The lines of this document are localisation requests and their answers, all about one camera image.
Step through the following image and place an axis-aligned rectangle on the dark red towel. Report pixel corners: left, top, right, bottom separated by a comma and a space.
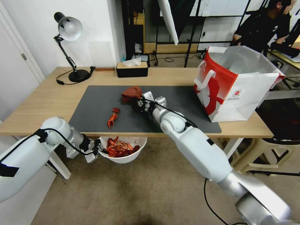
121, 86, 143, 103

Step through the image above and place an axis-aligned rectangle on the white round container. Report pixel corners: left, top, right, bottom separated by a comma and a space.
97, 136, 148, 164

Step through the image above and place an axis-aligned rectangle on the heap of red shrimp shells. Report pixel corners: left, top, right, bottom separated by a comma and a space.
106, 137, 141, 158

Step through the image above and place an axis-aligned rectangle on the long red shrimp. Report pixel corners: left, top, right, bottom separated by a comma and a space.
107, 112, 118, 130

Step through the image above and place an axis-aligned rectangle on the red and white takeout bag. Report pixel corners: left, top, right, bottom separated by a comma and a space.
193, 46, 286, 123

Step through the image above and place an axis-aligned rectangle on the dark grey table mat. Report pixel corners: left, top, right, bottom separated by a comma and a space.
68, 85, 222, 134

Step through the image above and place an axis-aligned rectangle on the white table leg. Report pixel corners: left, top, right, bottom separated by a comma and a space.
48, 150, 72, 180
224, 137, 245, 163

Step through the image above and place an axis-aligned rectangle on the black tissue box wooden lid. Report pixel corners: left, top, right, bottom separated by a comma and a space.
116, 62, 149, 78

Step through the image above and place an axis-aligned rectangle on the white tissue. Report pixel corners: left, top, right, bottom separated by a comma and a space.
123, 57, 142, 68

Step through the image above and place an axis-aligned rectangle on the white reflector board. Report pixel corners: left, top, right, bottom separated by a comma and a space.
157, 0, 179, 46

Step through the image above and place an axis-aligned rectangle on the black desk lamp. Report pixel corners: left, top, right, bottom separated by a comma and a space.
53, 12, 90, 83

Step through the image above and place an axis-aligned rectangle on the beige plastic stool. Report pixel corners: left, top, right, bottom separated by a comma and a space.
221, 137, 300, 174

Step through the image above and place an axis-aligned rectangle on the person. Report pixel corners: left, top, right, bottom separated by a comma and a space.
232, 0, 300, 59

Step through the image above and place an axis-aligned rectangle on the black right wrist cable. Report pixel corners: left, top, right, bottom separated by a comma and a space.
140, 99, 199, 128

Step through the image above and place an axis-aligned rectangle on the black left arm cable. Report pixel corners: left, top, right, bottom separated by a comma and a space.
0, 128, 97, 164

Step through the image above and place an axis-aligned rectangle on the black floor cable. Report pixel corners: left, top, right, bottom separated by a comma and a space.
164, 54, 202, 63

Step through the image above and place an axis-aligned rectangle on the black lamp cable with switch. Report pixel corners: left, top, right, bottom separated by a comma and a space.
56, 68, 92, 85

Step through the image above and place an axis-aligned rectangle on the black metal shelf frame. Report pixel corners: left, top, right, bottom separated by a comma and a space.
121, 0, 258, 68

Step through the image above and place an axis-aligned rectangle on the black right arm hanging cable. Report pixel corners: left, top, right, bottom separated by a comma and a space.
203, 177, 228, 224

